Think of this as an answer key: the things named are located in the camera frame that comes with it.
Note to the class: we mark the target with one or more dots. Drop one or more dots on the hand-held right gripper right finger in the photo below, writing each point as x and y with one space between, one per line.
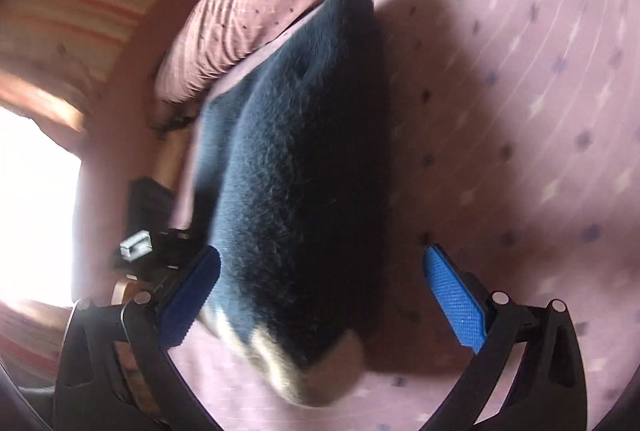
452 293

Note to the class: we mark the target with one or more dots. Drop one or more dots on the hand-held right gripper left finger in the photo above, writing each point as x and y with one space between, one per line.
192 291

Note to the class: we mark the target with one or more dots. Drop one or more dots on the navy argyle knit sweater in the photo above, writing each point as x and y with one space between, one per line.
300 191

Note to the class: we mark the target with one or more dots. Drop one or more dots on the person's left hand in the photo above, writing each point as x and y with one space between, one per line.
119 293

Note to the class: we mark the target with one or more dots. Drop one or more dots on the bright window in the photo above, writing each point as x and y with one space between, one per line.
35 206

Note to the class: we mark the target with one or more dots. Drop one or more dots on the bed with purple dotted sheet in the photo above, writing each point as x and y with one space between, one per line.
500 111

